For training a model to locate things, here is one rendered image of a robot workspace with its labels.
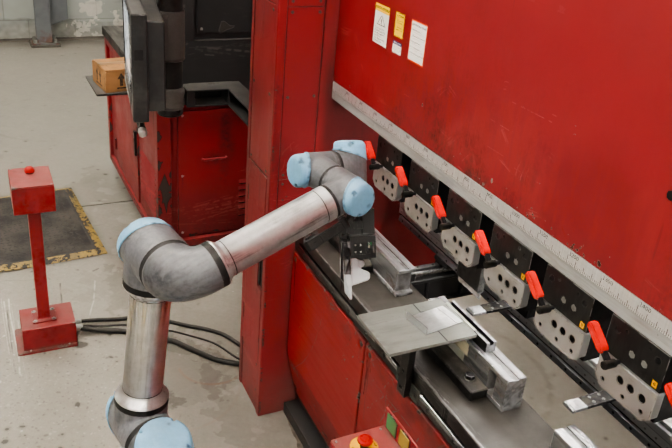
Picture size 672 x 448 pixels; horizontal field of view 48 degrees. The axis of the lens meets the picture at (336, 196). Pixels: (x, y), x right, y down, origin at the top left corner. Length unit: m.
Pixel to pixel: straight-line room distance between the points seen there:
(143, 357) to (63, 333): 1.97
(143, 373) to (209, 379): 1.73
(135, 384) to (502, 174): 0.94
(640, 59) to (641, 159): 0.18
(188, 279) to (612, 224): 0.82
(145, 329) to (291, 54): 1.20
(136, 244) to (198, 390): 1.87
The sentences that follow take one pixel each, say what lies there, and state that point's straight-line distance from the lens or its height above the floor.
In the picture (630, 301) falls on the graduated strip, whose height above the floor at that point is 1.39.
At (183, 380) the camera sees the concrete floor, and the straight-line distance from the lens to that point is 3.40.
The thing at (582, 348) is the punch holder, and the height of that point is 1.22.
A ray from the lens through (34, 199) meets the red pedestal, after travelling 3.25.
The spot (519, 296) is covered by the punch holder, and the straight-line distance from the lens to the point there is 1.83.
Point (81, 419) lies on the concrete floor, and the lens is 3.26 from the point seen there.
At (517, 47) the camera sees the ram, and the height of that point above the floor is 1.76.
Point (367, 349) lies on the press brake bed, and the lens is 2.35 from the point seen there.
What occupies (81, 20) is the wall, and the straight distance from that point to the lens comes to 8.58.
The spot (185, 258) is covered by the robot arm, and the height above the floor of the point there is 1.41.
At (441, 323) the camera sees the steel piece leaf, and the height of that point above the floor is 1.00.
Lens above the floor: 2.14
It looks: 25 degrees down
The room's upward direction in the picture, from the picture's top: 5 degrees clockwise
